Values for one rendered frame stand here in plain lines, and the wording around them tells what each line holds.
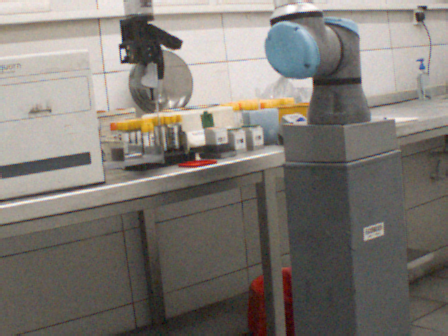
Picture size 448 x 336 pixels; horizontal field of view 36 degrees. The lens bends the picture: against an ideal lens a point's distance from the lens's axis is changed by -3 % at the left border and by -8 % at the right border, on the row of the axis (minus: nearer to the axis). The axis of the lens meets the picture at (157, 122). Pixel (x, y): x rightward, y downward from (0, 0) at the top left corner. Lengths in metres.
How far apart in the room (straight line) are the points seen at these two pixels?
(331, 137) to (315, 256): 0.28
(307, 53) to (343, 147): 0.22
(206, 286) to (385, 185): 1.18
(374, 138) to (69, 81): 0.68
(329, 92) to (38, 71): 0.63
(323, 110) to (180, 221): 1.08
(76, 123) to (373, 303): 0.77
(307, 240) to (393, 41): 1.95
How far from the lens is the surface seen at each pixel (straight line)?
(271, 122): 2.06
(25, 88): 1.52
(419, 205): 3.60
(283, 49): 1.46
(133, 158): 1.66
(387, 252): 1.64
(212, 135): 1.86
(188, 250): 2.56
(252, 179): 1.85
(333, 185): 1.54
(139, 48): 1.78
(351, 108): 1.57
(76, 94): 1.57
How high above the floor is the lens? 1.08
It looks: 3 degrees down
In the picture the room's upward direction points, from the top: 6 degrees counter-clockwise
